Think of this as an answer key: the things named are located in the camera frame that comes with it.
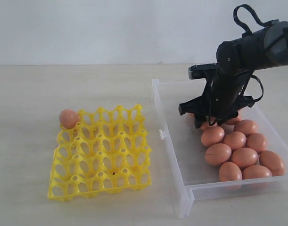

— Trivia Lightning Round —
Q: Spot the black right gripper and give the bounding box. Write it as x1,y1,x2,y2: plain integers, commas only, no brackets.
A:
178,94,255,129

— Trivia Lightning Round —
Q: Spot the brown egg placed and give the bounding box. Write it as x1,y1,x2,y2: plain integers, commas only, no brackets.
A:
59,109,80,129
225,113,241,125

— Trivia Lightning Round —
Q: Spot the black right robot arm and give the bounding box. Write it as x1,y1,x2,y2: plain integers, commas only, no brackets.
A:
179,21,288,128

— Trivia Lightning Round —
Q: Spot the brown egg under gripper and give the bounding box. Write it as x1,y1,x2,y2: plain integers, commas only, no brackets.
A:
200,121,217,131

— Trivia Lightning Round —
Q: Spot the brown egg left cluster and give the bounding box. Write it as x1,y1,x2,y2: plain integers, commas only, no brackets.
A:
201,127,225,147

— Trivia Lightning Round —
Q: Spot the brown egg with line mark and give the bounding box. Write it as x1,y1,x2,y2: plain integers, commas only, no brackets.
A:
205,143,232,166

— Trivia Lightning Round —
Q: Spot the brown egg upper middle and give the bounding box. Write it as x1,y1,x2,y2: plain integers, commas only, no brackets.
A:
222,131,246,152

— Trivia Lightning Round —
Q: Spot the brown egg back right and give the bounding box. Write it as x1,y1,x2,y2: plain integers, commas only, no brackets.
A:
233,119,258,137

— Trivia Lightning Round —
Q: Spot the brown egg centre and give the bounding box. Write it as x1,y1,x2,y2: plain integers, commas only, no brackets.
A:
230,147,258,169

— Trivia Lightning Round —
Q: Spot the clear plastic bin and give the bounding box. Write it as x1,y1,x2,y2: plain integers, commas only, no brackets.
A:
152,79,288,218

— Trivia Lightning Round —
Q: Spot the brown egg front left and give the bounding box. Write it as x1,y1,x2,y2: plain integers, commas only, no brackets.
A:
219,161,242,182

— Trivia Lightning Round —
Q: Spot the brown egg right middle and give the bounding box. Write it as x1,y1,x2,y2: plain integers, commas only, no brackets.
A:
246,133,268,153

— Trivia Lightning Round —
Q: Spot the brown egg front middle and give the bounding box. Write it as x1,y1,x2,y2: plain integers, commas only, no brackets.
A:
242,165,272,179

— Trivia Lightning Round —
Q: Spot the brown egg front right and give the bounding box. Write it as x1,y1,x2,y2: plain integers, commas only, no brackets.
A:
259,150,286,176

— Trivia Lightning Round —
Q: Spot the yellow plastic egg tray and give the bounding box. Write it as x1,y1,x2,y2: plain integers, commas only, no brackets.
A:
48,105,152,202

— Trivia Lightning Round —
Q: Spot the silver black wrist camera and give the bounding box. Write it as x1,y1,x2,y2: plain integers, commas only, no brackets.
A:
188,63,217,80

